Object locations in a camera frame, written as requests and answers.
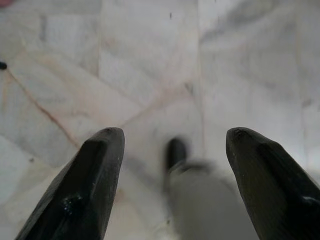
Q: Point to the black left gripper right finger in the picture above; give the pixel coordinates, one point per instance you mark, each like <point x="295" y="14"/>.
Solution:
<point x="272" y="190"/>

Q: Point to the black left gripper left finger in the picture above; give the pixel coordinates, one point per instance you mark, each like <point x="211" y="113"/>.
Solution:
<point x="85" y="190"/>

